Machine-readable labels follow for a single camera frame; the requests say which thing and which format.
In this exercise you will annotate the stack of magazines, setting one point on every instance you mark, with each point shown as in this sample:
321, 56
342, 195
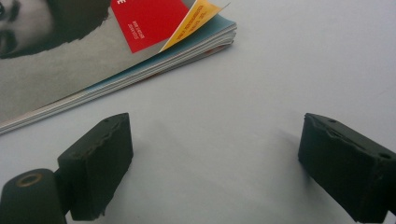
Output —
77, 62

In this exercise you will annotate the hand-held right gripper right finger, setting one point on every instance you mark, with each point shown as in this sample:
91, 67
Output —
345, 171

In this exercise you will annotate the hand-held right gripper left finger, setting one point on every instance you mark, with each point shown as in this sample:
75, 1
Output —
93, 165

